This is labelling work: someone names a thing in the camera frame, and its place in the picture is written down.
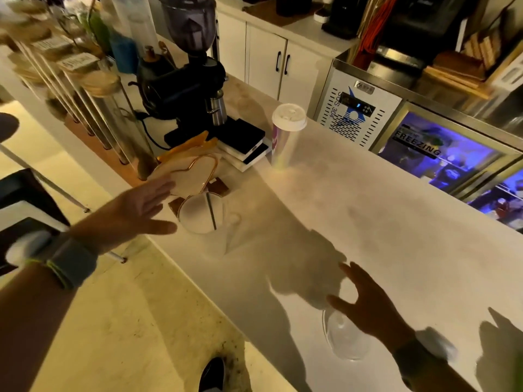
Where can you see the bar stool with metal legs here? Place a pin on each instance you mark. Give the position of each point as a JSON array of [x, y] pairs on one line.
[[24, 167]]

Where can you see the black chair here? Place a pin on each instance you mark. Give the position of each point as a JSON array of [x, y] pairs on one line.
[[28, 200]]

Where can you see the person's right thumb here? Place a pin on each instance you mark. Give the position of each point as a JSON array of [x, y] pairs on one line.
[[341, 302]]

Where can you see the row of glass jars wooden lids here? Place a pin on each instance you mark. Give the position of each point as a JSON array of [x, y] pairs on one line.
[[81, 77]]

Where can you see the brown wooden coaster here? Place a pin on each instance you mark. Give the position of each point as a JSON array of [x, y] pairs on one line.
[[218, 186]]

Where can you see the thin stirring stick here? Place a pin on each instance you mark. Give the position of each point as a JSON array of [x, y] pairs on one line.
[[211, 212]]

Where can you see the black coffee grinder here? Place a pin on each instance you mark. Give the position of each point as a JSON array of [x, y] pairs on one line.
[[179, 85]]

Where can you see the person's right forearm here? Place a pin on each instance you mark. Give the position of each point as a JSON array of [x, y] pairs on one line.
[[437, 375]]

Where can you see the stack of wooden boards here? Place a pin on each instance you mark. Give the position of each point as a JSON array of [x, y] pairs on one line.
[[457, 71]]

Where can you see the large black appliance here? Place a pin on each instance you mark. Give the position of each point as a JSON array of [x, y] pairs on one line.
[[421, 24]]

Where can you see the bundle of orange straws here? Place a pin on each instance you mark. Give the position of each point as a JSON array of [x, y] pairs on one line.
[[374, 32]]

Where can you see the wooden jar rack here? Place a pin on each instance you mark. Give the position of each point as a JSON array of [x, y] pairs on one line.
[[102, 155]]

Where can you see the black coffee machine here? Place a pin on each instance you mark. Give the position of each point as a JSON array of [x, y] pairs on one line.
[[345, 16]]

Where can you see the person's left hand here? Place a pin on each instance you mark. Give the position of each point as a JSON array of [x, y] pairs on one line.
[[122, 216]]

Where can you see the black and white coffee scale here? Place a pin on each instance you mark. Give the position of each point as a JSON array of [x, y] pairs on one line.
[[243, 142]]

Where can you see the paper cup with white lid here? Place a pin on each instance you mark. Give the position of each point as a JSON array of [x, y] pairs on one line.
[[286, 134]]

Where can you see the stainless steel dosing cup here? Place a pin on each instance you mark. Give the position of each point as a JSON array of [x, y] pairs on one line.
[[216, 108]]

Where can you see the person's left thumb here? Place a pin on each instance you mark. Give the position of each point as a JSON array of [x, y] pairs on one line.
[[159, 227]]

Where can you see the grey wristband with white tracker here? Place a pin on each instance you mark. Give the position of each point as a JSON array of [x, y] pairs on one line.
[[425, 349], [65, 257]]

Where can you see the person's left forearm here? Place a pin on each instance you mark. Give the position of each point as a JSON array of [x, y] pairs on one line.
[[28, 326]]

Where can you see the person's black shoe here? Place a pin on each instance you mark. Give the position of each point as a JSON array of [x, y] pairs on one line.
[[212, 375]]

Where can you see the clear glass pitcher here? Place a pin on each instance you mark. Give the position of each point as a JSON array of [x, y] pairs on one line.
[[200, 216]]

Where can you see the steel undercounter glass door fridge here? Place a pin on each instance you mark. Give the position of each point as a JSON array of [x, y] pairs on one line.
[[429, 130]]

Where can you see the person's right hand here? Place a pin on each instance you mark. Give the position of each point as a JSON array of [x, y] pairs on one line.
[[374, 310]]

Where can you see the blue bottle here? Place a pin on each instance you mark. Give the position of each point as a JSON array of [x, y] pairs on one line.
[[122, 53]]

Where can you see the yellow cloth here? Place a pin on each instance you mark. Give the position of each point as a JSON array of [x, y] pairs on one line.
[[188, 144]]

